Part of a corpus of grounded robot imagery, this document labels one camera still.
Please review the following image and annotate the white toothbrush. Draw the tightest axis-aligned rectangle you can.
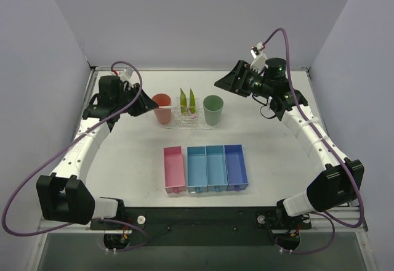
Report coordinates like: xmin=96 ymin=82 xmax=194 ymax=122
xmin=156 ymin=105 xmax=180 ymax=110

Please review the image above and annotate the clear textured plastic box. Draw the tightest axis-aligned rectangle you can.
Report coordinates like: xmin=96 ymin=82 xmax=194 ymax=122
xmin=172 ymin=97 xmax=205 ymax=126

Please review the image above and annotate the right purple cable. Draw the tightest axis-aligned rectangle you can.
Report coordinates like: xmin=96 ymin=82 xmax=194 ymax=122
xmin=263 ymin=27 xmax=366 ymax=254

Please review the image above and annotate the light blue bin middle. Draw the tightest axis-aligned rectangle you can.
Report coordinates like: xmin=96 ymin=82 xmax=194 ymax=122
xmin=206 ymin=145 xmax=228 ymax=192

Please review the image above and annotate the light blue bin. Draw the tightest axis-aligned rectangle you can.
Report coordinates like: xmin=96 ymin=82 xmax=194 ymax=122
xmin=187 ymin=146 xmax=207 ymax=193
xmin=206 ymin=145 xmax=228 ymax=192

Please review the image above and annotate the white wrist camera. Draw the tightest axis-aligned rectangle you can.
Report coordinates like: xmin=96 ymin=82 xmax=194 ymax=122
xmin=113 ymin=67 xmax=134 ymax=89
xmin=250 ymin=42 xmax=268 ymax=73

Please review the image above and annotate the pink toothbrush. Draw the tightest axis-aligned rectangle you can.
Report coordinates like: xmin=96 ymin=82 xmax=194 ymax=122
xmin=187 ymin=108 xmax=197 ymax=119

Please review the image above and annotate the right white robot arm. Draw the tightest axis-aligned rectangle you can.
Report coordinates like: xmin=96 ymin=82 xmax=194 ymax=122
xmin=214 ymin=58 xmax=364 ymax=217

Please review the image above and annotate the pink storage bin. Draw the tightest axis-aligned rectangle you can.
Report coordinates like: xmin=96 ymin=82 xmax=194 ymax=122
xmin=164 ymin=146 xmax=186 ymax=193

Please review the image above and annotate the light blue bin left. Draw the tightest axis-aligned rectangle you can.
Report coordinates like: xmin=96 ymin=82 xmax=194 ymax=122
xmin=187 ymin=146 xmax=207 ymax=193

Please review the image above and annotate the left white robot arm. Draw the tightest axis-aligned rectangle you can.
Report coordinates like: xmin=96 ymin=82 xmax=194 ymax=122
xmin=36 ymin=75 xmax=158 ymax=229

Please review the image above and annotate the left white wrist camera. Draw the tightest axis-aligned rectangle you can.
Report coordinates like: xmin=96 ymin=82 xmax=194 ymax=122
xmin=113 ymin=67 xmax=134 ymax=89

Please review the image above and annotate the green plastic cup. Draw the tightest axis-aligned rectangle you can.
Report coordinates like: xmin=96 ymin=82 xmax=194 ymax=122
xmin=203 ymin=95 xmax=224 ymax=126

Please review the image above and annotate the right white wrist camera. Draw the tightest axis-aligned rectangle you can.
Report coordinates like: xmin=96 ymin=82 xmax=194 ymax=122
xmin=250 ymin=42 xmax=268 ymax=73

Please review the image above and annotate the purple cable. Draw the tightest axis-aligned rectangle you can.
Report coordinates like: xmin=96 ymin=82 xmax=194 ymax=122
xmin=1 ymin=60 xmax=151 ymax=252
xmin=263 ymin=27 xmax=366 ymax=254

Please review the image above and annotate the yellow-green toothpaste tube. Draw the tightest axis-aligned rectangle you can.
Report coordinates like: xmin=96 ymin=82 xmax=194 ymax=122
xmin=180 ymin=89 xmax=188 ymax=115
xmin=189 ymin=89 xmax=196 ymax=114

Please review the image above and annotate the clear textured oval tray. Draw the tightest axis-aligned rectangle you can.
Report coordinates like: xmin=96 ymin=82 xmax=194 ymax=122
xmin=159 ymin=107 xmax=219 ymax=130

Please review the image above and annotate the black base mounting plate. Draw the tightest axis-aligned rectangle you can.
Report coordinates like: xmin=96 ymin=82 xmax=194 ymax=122
xmin=90 ymin=206 xmax=312 ymax=246

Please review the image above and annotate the purple-blue storage bin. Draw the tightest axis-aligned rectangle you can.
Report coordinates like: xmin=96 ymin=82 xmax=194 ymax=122
xmin=224 ymin=145 xmax=249 ymax=192

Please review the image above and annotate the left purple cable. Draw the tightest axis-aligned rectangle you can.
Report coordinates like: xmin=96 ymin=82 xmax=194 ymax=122
xmin=1 ymin=60 xmax=151 ymax=252

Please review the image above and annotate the orange plastic cup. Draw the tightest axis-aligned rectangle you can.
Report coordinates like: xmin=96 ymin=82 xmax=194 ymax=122
xmin=152 ymin=94 xmax=172 ymax=124

